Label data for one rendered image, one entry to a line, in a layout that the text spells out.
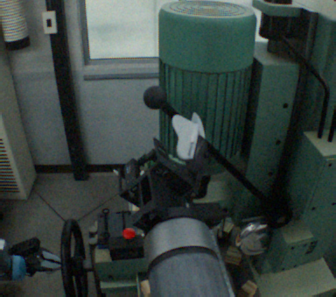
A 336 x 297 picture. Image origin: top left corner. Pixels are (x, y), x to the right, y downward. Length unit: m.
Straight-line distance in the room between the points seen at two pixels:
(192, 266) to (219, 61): 0.33
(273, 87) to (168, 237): 0.37
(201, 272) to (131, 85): 1.87
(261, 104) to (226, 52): 0.14
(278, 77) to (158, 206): 0.35
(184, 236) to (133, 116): 1.92
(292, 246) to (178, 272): 0.45
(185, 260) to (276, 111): 0.40
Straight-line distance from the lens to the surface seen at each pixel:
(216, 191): 0.80
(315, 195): 0.64
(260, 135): 0.64
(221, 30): 0.51
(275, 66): 0.59
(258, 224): 0.73
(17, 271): 0.95
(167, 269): 0.31
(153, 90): 0.45
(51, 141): 2.43
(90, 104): 2.20
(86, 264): 0.97
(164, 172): 0.39
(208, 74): 0.53
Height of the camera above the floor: 1.61
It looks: 31 degrees down
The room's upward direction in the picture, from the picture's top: straight up
